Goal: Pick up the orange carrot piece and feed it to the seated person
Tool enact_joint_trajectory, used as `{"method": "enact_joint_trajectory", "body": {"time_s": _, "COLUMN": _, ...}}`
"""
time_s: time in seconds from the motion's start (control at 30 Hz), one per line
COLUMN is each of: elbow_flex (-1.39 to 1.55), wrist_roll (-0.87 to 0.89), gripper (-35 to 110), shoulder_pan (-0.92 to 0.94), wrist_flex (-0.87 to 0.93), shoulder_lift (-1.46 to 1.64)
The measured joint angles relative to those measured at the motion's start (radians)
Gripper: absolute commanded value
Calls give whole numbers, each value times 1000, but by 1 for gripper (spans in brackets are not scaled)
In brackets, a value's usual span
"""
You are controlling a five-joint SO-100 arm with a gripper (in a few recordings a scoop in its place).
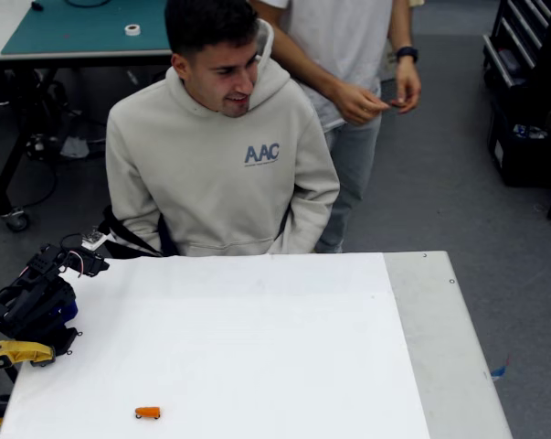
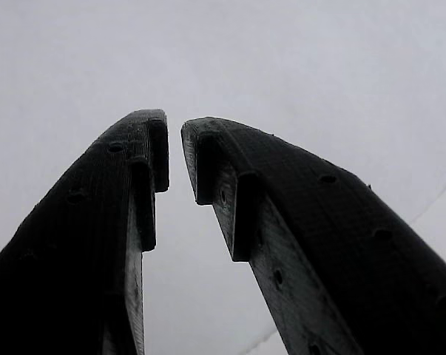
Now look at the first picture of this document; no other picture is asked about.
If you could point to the small orange object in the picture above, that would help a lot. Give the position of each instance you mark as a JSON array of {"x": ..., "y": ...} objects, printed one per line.
[{"x": 148, "y": 411}]

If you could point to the standing person right forearm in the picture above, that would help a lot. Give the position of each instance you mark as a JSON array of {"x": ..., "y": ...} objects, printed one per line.
[{"x": 307, "y": 64}]

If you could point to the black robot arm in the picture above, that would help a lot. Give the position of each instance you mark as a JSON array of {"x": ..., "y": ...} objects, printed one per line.
[{"x": 33, "y": 302}]

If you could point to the standing person left forearm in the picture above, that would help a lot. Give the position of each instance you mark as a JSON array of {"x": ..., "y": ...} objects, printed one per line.
[{"x": 400, "y": 25}]

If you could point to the standing person right hand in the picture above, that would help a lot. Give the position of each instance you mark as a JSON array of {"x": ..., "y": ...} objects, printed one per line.
[{"x": 357, "y": 104}]

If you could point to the standing person left hand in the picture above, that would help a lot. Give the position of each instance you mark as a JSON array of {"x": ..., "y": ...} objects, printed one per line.
[{"x": 408, "y": 84}]

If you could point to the black office chair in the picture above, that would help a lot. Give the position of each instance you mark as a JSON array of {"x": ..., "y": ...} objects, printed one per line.
[{"x": 119, "y": 235}]

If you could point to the grey castor wheel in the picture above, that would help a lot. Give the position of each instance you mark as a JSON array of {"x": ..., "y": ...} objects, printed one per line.
[{"x": 17, "y": 220}]

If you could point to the white crumpled cloth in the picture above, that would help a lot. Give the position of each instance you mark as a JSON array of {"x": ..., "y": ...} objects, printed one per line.
[{"x": 74, "y": 148}]

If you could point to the man in beige hoodie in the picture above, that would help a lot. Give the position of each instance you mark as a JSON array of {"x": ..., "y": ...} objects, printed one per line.
[{"x": 211, "y": 183}]

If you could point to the large white paper sheet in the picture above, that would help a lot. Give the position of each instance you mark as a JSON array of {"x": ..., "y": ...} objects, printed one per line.
[{"x": 234, "y": 347}]

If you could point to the green cutting mat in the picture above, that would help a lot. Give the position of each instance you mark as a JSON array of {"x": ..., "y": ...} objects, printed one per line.
[{"x": 83, "y": 32}]

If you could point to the white tape roll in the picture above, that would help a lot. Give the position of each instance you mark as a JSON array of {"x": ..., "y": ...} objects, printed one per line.
[{"x": 132, "y": 29}]

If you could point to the small black object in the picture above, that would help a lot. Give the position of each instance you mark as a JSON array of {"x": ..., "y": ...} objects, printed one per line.
[{"x": 37, "y": 5}]

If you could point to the person in grey trousers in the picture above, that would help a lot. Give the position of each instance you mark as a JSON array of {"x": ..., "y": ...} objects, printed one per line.
[{"x": 343, "y": 41}]

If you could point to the dark wristwatch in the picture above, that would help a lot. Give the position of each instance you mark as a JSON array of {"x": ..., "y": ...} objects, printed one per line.
[{"x": 407, "y": 54}]

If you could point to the blue tape scrap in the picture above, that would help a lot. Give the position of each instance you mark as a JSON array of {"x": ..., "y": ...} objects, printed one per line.
[{"x": 498, "y": 371}]

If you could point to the black storage bin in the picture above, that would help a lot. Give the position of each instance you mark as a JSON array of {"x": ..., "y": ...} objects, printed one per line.
[{"x": 517, "y": 160}]

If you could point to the black tool cart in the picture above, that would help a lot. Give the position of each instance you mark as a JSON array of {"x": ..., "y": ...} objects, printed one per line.
[{"x": 512, "y": 46}]

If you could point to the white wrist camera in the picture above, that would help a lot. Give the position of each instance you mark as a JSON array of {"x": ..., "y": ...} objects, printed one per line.
[{"x": 92, "y": 240}]

